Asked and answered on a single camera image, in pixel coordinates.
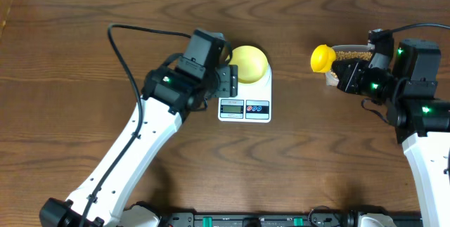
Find soybeans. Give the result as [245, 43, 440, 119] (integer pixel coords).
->
[335, 51, 372, 61]

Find clear plastic container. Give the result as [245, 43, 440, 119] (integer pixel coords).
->
[325, 45, 373, 86]

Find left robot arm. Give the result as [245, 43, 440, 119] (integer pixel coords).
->
[39, 63, 238, 227]

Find yellow scoop cup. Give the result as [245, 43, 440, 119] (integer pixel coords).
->
[310, 44, 337, 73]

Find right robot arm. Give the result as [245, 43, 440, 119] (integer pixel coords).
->
[332, 39, 449, 226]

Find yellow bowl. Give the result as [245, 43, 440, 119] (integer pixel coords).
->
[229, 46, 269, 84]

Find white digital kitchen scale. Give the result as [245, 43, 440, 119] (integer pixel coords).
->
[217, 66, 272, 123]

